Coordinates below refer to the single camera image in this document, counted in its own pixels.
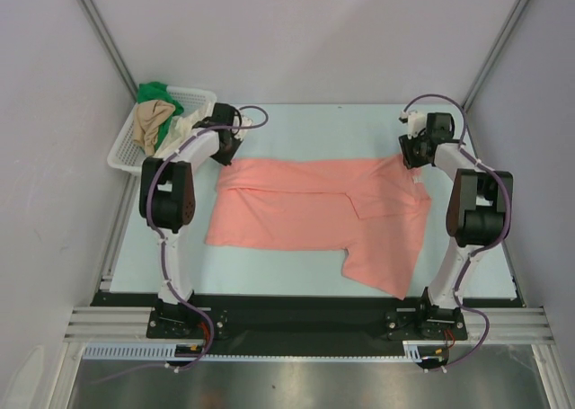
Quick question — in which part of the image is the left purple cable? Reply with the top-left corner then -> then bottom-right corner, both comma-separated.
87,105 -> 270,386

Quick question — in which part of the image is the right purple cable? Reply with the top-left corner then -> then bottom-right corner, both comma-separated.
402,93 -> 513,373

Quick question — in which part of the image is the aluminium frame rail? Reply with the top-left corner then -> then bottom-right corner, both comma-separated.
64,307 -> 554,345

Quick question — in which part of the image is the white plastic basket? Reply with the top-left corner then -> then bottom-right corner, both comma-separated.
107,85 -> 217,176

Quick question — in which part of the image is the pink t shirt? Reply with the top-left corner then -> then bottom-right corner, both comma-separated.
206,155 -> 432,299

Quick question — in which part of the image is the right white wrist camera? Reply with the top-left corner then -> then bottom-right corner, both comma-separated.
399,111 -> 427,139

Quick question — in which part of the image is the right aluminium corner post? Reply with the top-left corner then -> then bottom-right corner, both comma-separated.
462,0 -> 532,112

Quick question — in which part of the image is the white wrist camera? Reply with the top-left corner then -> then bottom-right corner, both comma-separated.
399,111 -> 427,139
232,111 -> 253,141

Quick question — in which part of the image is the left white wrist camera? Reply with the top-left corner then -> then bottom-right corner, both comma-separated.
232,111 -> 253,141

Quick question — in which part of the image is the beige t shirt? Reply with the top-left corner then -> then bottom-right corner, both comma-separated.
132,100 -> 175,156

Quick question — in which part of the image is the aluminium corner post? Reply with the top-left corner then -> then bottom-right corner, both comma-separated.
462,0 -> 532,112
76,0 -> 137,99

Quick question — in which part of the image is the green t shirt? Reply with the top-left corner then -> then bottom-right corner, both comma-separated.
136,82 -> 183,152

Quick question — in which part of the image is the cream white t shirt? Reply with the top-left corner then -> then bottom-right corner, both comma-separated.
152,103 -> 214,157

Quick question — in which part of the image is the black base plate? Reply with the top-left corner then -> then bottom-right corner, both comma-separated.
91,291 -> 522,360

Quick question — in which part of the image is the purple cable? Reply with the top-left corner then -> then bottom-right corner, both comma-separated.
402,93 -> 513,373
87,105 -> 270,386

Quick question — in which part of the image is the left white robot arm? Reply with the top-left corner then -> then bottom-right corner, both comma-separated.
138,102 -> 252,339

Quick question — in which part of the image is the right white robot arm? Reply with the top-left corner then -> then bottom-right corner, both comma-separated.
389,110 -> 513,341

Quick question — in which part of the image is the white slotted cable duct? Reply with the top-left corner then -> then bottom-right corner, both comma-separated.
83,342 -> 447,363

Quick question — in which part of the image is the left aluminium corner post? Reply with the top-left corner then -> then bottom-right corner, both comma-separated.
76,0 -> 137,99

